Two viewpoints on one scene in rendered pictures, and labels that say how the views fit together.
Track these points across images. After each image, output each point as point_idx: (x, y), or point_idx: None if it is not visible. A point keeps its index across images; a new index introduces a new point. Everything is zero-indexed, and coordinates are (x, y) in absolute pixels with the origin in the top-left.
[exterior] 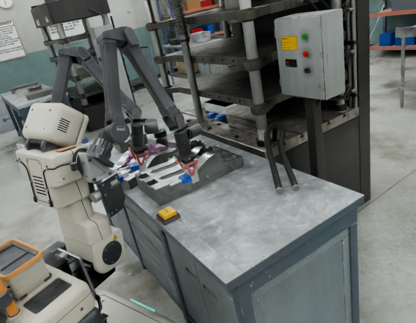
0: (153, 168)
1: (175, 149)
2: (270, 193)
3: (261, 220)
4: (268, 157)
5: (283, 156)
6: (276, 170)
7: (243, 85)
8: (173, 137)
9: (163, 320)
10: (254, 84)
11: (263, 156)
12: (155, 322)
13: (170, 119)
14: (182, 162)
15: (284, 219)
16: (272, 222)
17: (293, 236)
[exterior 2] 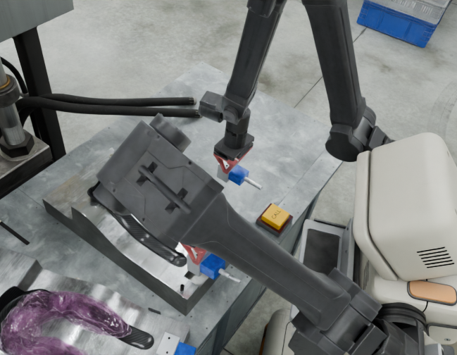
0: (160, 270)
1: (46, 270)
2: (201, 124)
3: (258, 127)
4: (136, 112)
5: (132, 99)
6: (167, 108)
7: None
8: None
9: (280, 332)
10: None
11: (46, 158)
12: (287, 341)
13: (253, 95)
14: (249, 148)
15: (253, 110)
16: (261, 118)
17: (279, 103)
